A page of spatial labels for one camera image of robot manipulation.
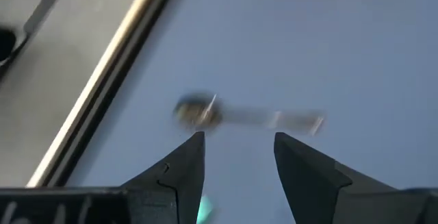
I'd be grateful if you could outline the teal-handled silver spoon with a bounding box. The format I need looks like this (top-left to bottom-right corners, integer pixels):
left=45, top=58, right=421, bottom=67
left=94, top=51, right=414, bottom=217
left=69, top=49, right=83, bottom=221
left=196, top=195, right=216, bottom=224

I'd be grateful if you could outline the glossy black spoon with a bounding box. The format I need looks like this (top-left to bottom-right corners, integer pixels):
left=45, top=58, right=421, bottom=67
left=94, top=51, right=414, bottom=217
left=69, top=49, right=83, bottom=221
left=172, top=92, right=326, bottom=138

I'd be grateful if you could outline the black aluminium table frame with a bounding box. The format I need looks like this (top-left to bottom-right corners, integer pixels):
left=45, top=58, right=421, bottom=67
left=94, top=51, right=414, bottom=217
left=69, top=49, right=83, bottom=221
left=25, top=0, right=184, bottom=189

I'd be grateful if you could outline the dark blue table mat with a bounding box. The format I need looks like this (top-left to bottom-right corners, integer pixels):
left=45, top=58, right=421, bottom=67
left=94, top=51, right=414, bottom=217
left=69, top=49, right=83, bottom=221
left=64, top=0, right=438, bottom=224

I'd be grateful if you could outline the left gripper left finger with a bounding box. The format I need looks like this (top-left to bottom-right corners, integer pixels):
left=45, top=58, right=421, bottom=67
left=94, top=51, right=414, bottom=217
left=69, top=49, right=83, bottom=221
left=119, top=131, right=206, bottom=224

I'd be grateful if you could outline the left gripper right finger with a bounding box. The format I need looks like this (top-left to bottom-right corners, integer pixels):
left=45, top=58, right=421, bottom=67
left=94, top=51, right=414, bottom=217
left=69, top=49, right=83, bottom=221
left=274, top=132, right=398, bottom=224

